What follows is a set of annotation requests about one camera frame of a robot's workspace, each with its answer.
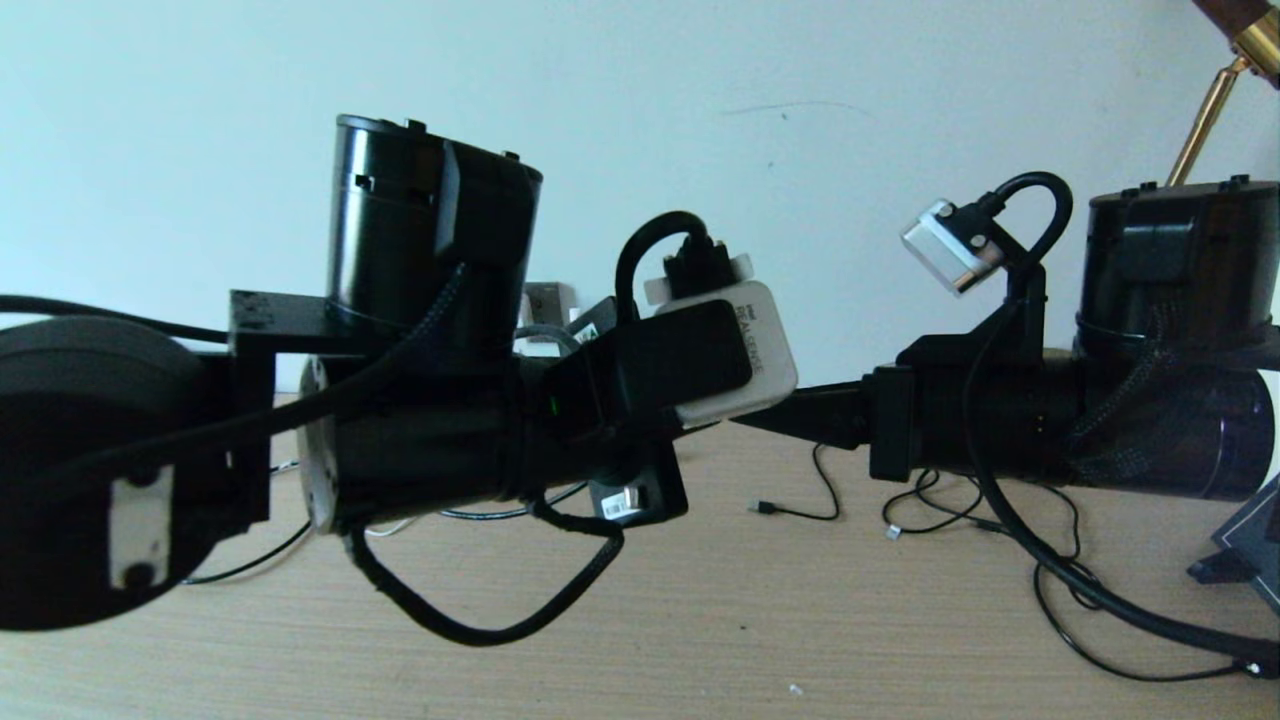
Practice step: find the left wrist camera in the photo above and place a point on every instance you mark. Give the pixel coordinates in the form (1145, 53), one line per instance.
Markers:
(760, 350)

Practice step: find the brass desk lamp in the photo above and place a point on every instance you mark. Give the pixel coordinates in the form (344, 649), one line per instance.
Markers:
(1260, 45)

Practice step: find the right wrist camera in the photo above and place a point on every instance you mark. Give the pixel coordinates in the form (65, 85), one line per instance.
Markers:
(950, 250)

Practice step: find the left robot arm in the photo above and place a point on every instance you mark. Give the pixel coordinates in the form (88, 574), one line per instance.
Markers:
(420, 230)

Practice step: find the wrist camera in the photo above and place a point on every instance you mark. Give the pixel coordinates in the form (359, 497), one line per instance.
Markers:
(950, 250)
(760, 350)

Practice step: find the grey wall socket plate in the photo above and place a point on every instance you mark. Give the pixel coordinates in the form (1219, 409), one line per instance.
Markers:
(545, 300)

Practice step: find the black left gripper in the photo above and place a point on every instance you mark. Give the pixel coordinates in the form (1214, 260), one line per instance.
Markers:
(640, 480)

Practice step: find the black plastic stand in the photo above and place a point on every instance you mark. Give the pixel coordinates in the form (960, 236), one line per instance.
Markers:
(1215, 568)

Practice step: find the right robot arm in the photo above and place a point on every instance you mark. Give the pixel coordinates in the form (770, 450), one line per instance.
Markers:
(1170, 270)

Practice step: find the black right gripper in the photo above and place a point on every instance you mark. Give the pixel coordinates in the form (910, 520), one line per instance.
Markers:
(940, 410)

